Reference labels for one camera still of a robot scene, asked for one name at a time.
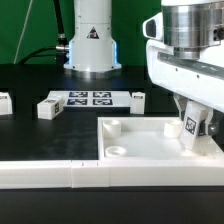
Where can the white base tag plate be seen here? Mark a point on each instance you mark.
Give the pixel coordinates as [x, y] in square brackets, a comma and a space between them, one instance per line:
[97, 99]

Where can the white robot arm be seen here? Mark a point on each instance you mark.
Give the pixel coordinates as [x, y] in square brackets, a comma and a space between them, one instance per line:
[184, 51]

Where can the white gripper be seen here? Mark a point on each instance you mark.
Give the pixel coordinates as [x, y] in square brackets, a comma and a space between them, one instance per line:
[200, 80]

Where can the white square table top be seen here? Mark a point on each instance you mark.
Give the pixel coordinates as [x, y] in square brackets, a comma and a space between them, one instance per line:
[142, 138]

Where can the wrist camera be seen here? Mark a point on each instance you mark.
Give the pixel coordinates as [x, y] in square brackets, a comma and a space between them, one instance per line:
[153, 27]

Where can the white L-shaped obstacle fence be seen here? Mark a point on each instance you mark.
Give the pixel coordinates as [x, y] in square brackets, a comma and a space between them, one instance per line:
[186, 170]

